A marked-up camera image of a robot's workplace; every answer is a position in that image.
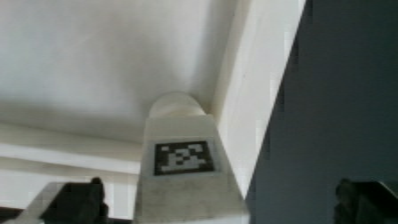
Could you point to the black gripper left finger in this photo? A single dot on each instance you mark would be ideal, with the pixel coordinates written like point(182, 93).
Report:
point(69, 204)

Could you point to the white table leg with tag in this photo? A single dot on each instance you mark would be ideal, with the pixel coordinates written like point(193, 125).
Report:
point(188, 188)

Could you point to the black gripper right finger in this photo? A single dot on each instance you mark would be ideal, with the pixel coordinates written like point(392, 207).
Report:
point(367, 203)

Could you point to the white square tabletop panel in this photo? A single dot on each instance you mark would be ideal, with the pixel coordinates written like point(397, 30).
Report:
point(97, 54)

